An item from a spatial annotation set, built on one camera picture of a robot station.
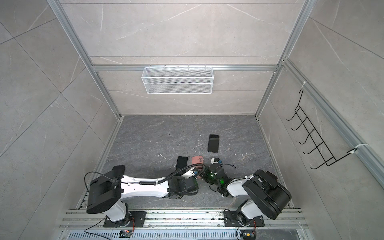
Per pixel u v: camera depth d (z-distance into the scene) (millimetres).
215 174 684
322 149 603
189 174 739
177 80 1002
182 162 927
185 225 729
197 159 953
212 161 855
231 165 768
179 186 625
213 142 1042
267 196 440
